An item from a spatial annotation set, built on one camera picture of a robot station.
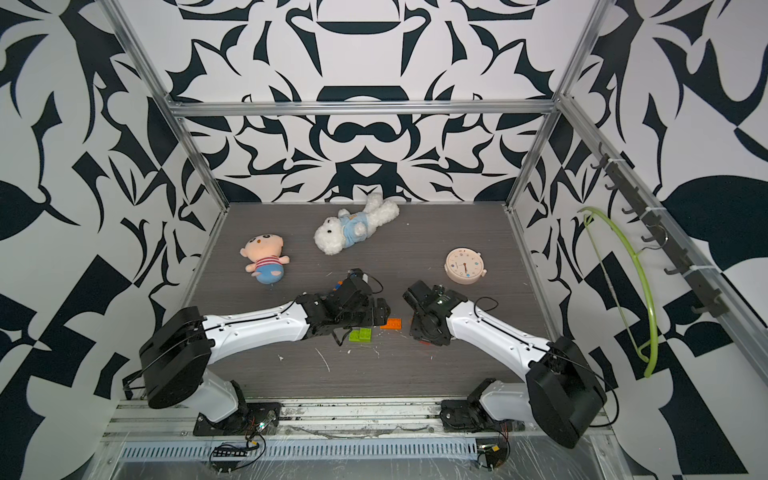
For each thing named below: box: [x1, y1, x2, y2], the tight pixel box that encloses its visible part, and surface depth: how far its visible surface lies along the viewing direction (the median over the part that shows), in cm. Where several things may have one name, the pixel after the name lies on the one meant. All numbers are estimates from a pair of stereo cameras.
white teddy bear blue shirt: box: [314, 193, 400, 256], surface depth 104 cm
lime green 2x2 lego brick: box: [359, 327, 373, 343], surface depth 87 cm
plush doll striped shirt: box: [239, 233, 290, 285], surface depth 98 cm
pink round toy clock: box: [444, 247, 487, 285], surface depth 101 cm
